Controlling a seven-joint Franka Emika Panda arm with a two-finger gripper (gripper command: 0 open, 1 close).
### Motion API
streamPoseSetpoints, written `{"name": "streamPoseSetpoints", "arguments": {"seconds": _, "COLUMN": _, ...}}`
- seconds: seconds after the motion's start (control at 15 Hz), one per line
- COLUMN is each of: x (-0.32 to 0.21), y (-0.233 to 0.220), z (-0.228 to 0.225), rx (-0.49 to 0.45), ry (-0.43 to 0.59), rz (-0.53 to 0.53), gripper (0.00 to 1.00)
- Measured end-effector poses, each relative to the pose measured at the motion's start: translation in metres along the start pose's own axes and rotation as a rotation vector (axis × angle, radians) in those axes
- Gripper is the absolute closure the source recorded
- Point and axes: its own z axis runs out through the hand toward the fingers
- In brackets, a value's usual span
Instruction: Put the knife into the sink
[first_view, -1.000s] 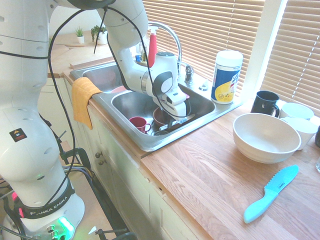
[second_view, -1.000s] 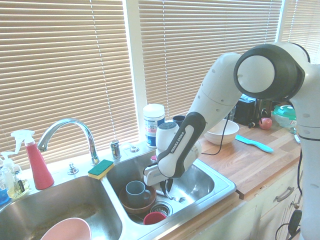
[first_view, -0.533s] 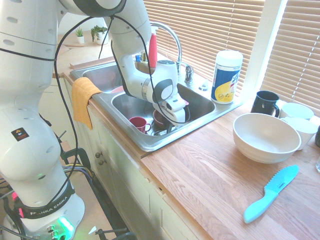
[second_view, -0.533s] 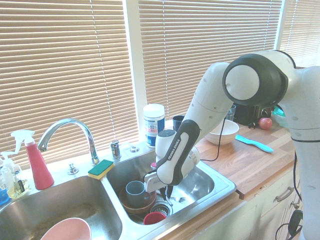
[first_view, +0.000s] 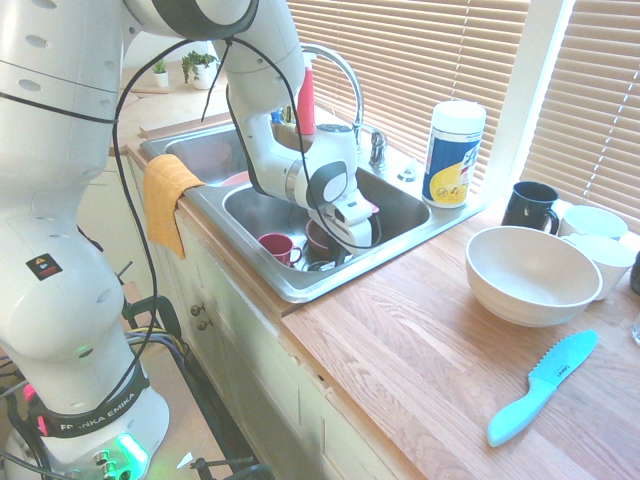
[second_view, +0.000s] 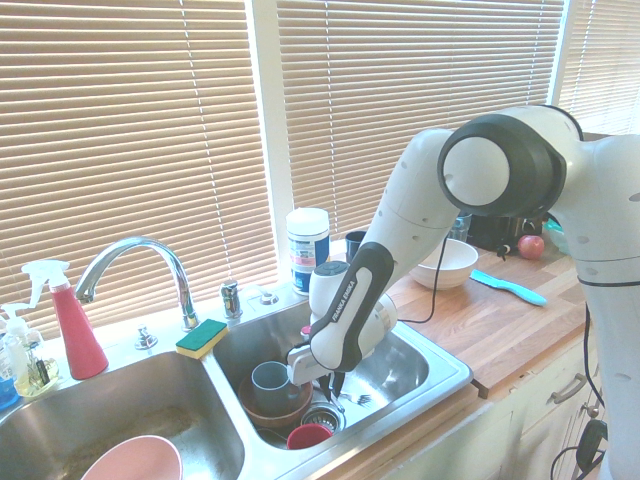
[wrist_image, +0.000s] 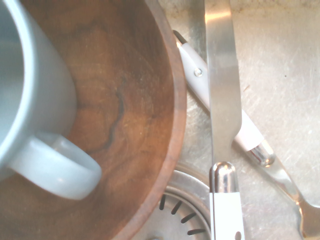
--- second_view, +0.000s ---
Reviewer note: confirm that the red enamel mug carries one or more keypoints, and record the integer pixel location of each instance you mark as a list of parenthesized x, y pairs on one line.
[(307, 436)]

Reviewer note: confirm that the white sink sprayer cap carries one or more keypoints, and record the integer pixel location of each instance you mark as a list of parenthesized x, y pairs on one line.
[(265, 298)]

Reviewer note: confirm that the teal plastic item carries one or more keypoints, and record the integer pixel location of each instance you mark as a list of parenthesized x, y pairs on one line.
[(557, 237)]

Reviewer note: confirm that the metal sink drain strainer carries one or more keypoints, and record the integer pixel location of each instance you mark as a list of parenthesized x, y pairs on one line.
[(322, 416)]

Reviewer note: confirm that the chrome curved faucet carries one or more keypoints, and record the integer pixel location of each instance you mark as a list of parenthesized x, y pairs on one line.
[(132, 245)]

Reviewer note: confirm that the pink plastic bowl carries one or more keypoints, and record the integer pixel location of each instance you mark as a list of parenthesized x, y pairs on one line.
[(135, 457)]

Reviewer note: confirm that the white blue labelled canister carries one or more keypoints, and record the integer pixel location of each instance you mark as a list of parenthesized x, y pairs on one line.
[(307, 235)]

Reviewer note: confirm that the black cup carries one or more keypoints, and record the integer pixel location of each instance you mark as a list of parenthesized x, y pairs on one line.
[(354, 245)]

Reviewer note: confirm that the red apple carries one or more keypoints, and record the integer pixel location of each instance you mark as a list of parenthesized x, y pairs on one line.
[(531, 247)]

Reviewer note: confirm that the beige window blind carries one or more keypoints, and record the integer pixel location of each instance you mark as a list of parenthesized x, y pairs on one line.
[(400, 100), (125, 150), (605, 60)]

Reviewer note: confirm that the stainless steel double sink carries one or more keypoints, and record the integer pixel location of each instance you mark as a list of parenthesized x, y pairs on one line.
[(400, 370)]

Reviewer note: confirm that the small chrome knob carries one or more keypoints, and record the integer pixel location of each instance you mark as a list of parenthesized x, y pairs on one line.
[(146, 340)]

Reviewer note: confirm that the clear drinking glass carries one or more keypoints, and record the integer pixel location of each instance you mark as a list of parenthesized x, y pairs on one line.
[(460, 229)]

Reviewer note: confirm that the yellow green sponge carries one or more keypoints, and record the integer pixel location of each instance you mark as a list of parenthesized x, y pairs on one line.
[(200, 337)]

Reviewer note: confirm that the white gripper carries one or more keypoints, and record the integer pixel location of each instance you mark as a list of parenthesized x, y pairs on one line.
[(302, 365)]

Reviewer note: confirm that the white ceramic bowl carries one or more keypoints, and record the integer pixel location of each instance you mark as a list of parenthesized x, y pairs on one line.
[(452, 265)]

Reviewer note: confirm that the red spray bottle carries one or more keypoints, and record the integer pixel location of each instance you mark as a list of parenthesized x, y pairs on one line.
[(77, 340)]

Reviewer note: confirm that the blue liquid soap bottle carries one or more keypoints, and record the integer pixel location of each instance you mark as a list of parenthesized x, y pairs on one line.
[(6, 390)]

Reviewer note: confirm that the teal plastic brush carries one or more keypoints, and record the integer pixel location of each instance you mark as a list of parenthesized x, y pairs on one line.
[(505, 286)]

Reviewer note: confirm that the brown wooden bowl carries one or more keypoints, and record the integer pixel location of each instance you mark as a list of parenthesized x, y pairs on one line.
[(265, 419)]

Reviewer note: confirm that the chrome faucet lever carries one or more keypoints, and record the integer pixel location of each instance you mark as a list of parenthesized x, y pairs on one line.
[(231, 297)]

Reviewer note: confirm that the clear yellow soap pump bottle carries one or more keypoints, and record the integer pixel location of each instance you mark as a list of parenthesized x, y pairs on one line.
[(30, 375)]

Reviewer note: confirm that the grey ceramic mug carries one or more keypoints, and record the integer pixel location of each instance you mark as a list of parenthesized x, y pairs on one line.
[(270, 385)]

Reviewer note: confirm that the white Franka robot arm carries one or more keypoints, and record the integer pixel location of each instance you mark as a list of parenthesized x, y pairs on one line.
[(500, 165)]

